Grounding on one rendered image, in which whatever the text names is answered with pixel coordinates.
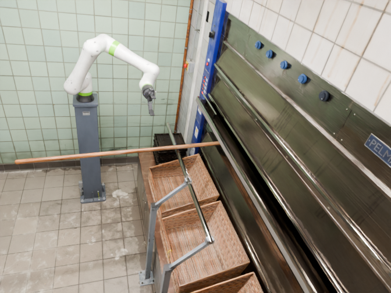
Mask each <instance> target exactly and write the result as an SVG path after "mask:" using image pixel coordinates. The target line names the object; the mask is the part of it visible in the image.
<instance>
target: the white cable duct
mask: <svg viewBox="0 0 391 293"><path fill-rule="evenodd" d="M207 7H208V0H205V2H204V10H203V14H202V21H201V29H200V36H199V40H198V48H197V55H196V60H195V67H194V74H193V82H192V86H191V94H190V101H189V108H188V113H187V120H186V128H185V132H184V141H185V143H186V138H187V132H188V127H189V120H190V113H191V106H192V102H193V95H194V87H195V83H196V77H197V69H198V63H199V58H200V51H201V44H202V37H203V33H204V26H205V18H206V14H207Z"/></svg>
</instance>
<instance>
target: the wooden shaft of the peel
mask: <svg viewBox="0 0 391 293"><path fill-rule="evenodd" d="M213 145H220V143H219V141H217V142H204V143H197V144H184V145H172V146H159V147H152V148H140V149H127V150H120V151H108V152H95V153H82V154H75V155H63V156H50V157H43V158H30V159H18V160H15V164H17V165H18V164H25V163H37V162H49V161H55V160H67V159H79V158H91V157H98V156H109V155H121V154H128V153H140V152H152V151H164V150H171V149H183V148H195V147H207V146H213Z"/></svg>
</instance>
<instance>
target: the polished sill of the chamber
mask: <svg viewBox="0 0 391 293"><path fill-rule="evenodd" d="M207 128H208V129H209V132H210V133H211V135H212V137H213V139H214V140H215V142H217V141H218V139H217V138H216V136H215V134H214V132H213V131H212V129H211V127H210V125H209V124H208V122H207ZM218 148H219V150H220V151H221V153H222V155H223V157H224V158H225V161H226V162H227V164H228V166H229V167H230V169H231V171H232V173H233V175H234V177H235V179H236V180H237V182H238V184H239V186H240V188H241V189H242V191H243V193H244V195H245V196H246V198H247V200H248V202H249V204H250V206H251V207H252V209H253V211H254V213H255V215H256V217H257V218H258V220H259V222H260V223H261V225H262V228H263V229H264V231H265V233H266V235H267V236H268V238H269V240H270V242H271V244H272V245H273V247H274V249H275V251H276V253H277V254H278V257H279V258H280V260H281V262H282V263H283V265H284V267H285V269H286V271H287V273H288V274H289V276H290V278H291V280H292V282H293V284H294V285H295V287H296V289H297V291H298V293H305V292H304V291H303V289H302V287H301V285H300V284H299V282H298V280H297V279H296V277H295V275H294V273H293V271H292V270H291V268H290V266H289V264H288V263H287V261H286V259H285V257H284V256H283V253H282V252H281V250H280V249H279V247H278V245H277V243H276V241H275V240H274V238H273V236H272V234H271V233H270V231H269V229H268V227H267V226H266V224H265V222H264V220H263V219H262V217H261V215H260V213H259V211H258V210H257V208H256V206H255V205H254V202H253V201H252V199H251V198H250V196H249V194H248V192H247V190H246V189H245V187H244V185H243V183H242V182H241V180H240V178H239V176H238V175H237V173H236V171H235V169H234V168H233V166H232V164H231V162H230V160H229V159H228V157H227V155H226V154H225V151H224V150H223V148H222V147H221V145H218Z"/></svg>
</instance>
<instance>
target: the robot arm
mask: <svg viewBox="0 0 391 293"><path fill-rule="evenodd" d="M103 51H104V52H106V53H108V54H110V55H112V56H114V58H117V59H120V60H122V61H124V62H126V63H128V64H130V65H132V66H134V67H135V68H137V69H139V70H140V71H142V72H143V73H144V75H143V77H142V79H141V81H140V83H139V87H140V89H141V90H142V93H143V96H144V97H145V98H146V99H147V101H148V103H147V104H148V111H149V114H150V116H155V115H154V111H153V110H152V102H151V101H152V99H156V97H155V92H156V91H155V90H154V89H153V86H154V83H155V80H156V79H157V77H158V75H159V72H160V70H159V67H158V66H157V65H156V64H154V63H151V62H149V61H147V60H145V59H143V58H142V57H140V56H138V55H136V54H135V53H134V52H132V51H131V50H129V49H128V48H126V47H125V46H124V45H123V44H121V43H119V42H117V41H116V40H114V39H113V38H112V37H110V36H108V35H106V34H100V35H98V36H97V37H95V38H93V39H90V40H87V41H86V42H85V43H84V45H83V49H82V51H81V54H80V57H79V59H78V61H77V63H76V65H75V67H74V69H73V71H72V73H71V74H70V76H69V77H68V78H67V80H66V81H65V83H64V85H63V87H64V90H65V91H66V92H67V93H68V94H70V95H76V94H77V97H76V99H77V101H79V102H81V103H89V102H92V101H93V100H94V96H93V84H92V75H91V73H89V72H88V71H89V69H90V67H91V66H92V64H93V63H94V61H95V60H96V58H97V57H98V56H99V55H100V54H101V53H102V52H103Z"/></svg>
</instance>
